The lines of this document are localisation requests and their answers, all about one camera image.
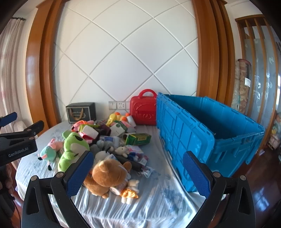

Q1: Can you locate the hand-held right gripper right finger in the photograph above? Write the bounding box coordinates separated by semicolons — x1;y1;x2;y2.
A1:
183;150;263;228

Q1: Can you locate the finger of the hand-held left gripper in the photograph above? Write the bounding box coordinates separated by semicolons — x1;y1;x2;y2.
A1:
0;120;45;141
0;112;18;128

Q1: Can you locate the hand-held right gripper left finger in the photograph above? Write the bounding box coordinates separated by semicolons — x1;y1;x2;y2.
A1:
21;150;94;228

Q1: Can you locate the green frog plush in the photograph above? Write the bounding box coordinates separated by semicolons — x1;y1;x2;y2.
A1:
57;130;91;172

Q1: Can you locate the brown teddy bear plush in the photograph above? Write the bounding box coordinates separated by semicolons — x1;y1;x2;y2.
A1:
83;159;132;199

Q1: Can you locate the blue plastic crate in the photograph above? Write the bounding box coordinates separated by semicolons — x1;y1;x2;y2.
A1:
155;92;266;193

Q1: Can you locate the black roll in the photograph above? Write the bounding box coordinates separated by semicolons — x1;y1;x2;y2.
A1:
115;155;143;172

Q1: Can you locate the pale round cushion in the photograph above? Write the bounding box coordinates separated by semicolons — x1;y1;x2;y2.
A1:
13;120;28;132

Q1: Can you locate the pink pig plush green dress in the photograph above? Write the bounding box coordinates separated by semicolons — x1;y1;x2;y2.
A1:
37;139;64;171

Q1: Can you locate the red pink plush toy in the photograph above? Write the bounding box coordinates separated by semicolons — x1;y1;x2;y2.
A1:
78;130;97;144

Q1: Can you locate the grey mouse plush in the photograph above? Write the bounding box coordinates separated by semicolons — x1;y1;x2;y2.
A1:
90;139;120;154

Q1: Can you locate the white bottle orange green label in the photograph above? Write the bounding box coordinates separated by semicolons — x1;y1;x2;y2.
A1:
110;184;126;195

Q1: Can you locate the white wrapped pack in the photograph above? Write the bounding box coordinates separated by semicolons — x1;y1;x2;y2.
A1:
81;125;99;139

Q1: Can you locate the white bottle blue label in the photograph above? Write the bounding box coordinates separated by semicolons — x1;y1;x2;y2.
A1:
100;135;120;145

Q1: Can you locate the orange green pink toy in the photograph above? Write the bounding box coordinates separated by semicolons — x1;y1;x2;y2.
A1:
71;119;95;132

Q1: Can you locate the white bear plush blue bow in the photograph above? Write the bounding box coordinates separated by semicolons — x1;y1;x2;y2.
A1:
115;146;141;161

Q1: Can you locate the small blue red white packet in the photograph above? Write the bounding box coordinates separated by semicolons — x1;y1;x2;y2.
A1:
140;166;155;178

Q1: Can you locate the dark maroon cloth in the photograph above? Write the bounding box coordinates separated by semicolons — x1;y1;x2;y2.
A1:
94;124;112;136

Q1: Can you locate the pale curtain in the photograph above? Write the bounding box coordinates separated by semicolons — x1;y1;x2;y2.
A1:
0;19;27;123

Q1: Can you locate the white plush orange dress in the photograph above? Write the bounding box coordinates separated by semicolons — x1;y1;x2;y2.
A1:
120;179;141;204

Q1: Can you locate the black gift box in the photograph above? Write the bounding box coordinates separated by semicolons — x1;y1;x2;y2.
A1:
66;102;97;124

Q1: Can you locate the white box green logo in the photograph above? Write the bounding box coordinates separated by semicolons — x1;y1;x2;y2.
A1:
110;123;126;137

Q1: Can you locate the pink floral pack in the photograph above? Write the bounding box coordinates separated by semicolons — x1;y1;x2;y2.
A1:
129;146;145;158

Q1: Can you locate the green medicine box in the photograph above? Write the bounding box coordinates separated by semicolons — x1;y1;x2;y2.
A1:
123;133;152;146

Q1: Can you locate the red plastic toy case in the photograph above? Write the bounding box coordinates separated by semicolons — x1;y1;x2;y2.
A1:
129;89;157;126

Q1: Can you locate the rolled patterned carpet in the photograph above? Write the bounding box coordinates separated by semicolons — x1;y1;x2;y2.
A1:
230;59;252;114

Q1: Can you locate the wooden lattice partition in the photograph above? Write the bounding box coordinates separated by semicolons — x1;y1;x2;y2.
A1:
235;14;281;123

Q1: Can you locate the wooden wall pillar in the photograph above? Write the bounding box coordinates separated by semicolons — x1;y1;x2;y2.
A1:
193;0;236;106
25;0;66;132

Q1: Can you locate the white wall socket panel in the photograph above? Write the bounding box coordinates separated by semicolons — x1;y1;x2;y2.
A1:
108;100;130;110

